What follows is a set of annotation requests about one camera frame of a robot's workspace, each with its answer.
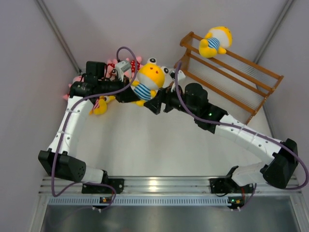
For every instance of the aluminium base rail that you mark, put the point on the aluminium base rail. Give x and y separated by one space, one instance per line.
160 185

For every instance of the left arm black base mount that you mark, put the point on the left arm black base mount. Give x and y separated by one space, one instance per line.
113 185

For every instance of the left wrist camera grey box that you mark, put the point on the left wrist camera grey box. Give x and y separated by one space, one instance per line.
123 66

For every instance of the yellow plush blue stripes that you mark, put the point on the yellow plush blue stripes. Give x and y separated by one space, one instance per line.
216 42
150 78

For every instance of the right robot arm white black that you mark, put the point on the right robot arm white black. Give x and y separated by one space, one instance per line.
277 158

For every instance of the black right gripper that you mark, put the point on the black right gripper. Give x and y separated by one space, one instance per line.
163 95

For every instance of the brown wooden shelf rack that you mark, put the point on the brown wooden shelf rack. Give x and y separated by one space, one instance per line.
236 84

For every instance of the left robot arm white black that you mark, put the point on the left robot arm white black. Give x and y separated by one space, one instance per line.
59 159

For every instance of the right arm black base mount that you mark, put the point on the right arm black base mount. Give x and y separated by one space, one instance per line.
222 186

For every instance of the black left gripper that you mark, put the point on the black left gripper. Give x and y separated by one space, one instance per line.
128 95

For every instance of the pink plush upside down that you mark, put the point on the pink plush upside down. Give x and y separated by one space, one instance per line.
75 79

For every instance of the yellow plush red stripes lower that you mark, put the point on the yellow plush red stripes lower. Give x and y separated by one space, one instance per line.
101 105

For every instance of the pink plush red dotted dress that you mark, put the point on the pink plush red dotted dress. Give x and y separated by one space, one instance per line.
134 67

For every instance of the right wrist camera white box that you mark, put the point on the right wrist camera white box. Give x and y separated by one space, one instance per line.
180 75

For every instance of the grey slotted cable duct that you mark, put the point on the grey slotted cable duct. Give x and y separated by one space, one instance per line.
147 201

